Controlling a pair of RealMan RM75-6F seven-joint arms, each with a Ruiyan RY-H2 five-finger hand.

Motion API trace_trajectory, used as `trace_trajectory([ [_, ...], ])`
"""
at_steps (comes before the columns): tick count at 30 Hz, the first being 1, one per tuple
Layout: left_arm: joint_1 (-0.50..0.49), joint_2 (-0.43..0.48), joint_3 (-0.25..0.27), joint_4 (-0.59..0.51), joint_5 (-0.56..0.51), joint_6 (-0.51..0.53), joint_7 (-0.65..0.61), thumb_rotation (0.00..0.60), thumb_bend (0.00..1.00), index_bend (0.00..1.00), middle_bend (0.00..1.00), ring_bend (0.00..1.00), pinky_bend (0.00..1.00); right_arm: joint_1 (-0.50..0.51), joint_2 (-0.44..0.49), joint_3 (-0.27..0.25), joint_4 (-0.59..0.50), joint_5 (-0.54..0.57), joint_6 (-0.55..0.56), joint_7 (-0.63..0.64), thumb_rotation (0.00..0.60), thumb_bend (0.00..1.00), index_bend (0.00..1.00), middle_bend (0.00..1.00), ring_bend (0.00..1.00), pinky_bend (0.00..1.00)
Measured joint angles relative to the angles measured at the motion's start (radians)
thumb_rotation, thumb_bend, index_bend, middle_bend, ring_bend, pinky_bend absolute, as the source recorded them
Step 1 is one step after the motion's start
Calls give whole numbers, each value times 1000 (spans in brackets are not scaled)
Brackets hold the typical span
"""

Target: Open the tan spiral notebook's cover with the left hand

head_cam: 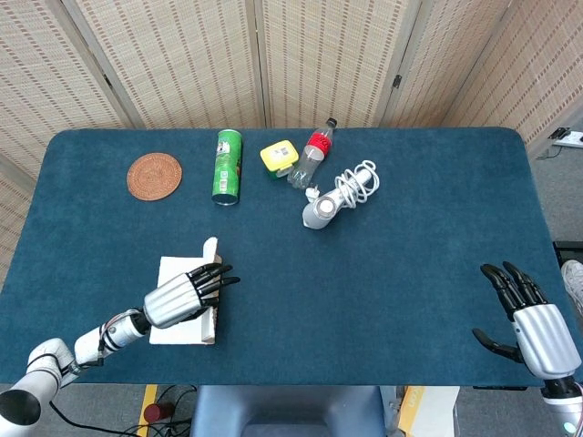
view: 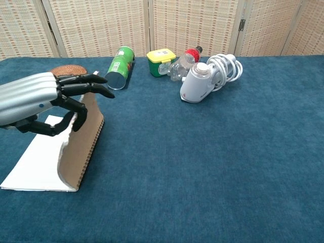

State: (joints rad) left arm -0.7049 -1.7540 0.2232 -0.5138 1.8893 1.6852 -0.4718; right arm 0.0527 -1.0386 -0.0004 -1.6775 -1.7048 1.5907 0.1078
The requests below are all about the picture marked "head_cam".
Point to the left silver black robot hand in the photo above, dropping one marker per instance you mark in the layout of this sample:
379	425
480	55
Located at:
187	296

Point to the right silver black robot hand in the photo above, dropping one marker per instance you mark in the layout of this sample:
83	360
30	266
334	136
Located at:
533	324

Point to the tan spiral notebook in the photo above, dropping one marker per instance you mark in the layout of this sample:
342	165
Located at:
189	309

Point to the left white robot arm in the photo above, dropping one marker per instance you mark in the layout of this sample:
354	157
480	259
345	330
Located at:
59	364

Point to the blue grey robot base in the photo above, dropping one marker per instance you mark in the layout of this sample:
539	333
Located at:
287	412

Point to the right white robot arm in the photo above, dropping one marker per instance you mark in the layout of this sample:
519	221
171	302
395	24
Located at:
565	405

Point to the white sneaker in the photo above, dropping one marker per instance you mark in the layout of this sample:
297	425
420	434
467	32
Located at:
574	284

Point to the red round canister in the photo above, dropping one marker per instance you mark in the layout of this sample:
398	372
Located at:
156	412

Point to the round woven rattan coaster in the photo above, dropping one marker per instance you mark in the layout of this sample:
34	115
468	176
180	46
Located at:
154	176

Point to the blue table cloth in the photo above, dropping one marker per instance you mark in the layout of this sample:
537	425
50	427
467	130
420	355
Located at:
319	273

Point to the green chips can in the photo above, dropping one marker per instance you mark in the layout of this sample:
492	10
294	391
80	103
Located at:
226	167

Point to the cardboard box with yellow print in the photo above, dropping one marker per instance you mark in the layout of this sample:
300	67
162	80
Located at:
426	409

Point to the white hair dryer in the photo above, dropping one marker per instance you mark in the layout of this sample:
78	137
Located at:
324	205

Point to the yellow green lidded box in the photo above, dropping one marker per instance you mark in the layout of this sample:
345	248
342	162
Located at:
278	158

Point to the clear bottle with red label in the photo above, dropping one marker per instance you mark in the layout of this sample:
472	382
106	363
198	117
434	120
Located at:
312	155

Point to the white power strip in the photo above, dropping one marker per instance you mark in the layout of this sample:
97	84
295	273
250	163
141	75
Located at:
567	136

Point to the woven folding screen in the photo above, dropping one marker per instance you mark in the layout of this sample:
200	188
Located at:
291	59

